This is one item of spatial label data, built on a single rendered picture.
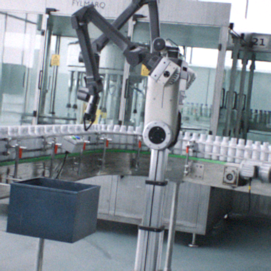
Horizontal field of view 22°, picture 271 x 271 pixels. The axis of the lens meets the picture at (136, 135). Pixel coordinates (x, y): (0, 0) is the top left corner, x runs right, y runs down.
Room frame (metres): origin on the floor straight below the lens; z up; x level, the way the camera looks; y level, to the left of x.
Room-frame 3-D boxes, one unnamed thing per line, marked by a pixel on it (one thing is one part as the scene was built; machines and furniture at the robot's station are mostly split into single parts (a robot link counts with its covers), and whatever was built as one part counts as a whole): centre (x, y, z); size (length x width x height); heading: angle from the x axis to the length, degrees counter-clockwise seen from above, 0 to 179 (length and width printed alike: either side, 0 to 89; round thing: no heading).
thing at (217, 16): (8.25, 0.25, 1.18); 2.88 x 2.73 x 2.35; 75
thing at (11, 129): (3.47, 0.62, 1.08); 0.06 x 0.06 x 0.17
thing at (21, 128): (3.59, 0.59, 1.08); 0.06 x 0.06 x 0.17
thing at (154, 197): (3.79, -0.14, 0.74); 0.11 x 0.11 x 0.40; 75
